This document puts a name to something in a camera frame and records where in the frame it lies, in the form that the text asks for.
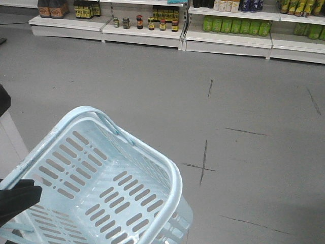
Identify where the black gripper finger holding basket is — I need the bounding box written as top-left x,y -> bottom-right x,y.
1,179 -> 42,227

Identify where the light blue plastic basket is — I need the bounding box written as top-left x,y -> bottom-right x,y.
1,106 -> 193,243

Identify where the white chest freezer black lid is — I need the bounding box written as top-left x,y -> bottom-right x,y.
1,85 -> 28,179

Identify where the white supermarket shelf unit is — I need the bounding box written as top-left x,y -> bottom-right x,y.
29,1 -> 324,64

